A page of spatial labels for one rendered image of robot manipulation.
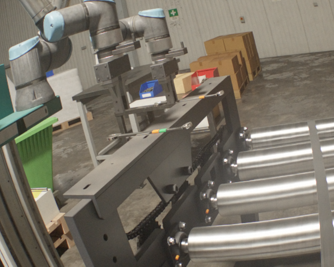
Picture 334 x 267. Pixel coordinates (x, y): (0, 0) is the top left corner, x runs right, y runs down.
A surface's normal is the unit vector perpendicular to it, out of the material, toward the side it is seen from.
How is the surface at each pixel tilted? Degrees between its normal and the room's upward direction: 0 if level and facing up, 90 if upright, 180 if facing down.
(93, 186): 0
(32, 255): 90
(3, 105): 90
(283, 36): 90
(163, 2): 90
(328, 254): 0
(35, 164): 101
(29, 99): 70
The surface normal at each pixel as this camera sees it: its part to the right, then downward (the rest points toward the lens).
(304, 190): -0.39, -0.04
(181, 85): -0.51, 0.32
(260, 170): -0.29, 0.44
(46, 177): 0.89, 0.10
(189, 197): 0.92, -0.12
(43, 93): 0.63, -0.33
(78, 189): -0.22, -0.94
